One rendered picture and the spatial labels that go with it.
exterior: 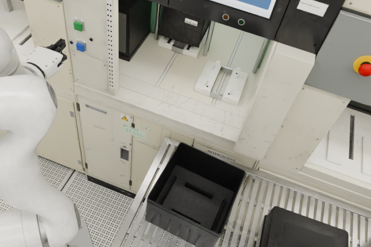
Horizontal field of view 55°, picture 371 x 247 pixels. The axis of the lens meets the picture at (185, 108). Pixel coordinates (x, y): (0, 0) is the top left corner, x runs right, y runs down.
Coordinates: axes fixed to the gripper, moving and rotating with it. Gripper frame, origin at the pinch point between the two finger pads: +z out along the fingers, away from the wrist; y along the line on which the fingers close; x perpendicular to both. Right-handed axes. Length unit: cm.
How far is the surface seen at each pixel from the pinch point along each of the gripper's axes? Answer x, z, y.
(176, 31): -20, 54, 26
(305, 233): -34, -15, 103
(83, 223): -44, -39, 27
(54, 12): 2.6, 12.5, -9.9
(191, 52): -30, 55, 36
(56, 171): -120, 10, -26
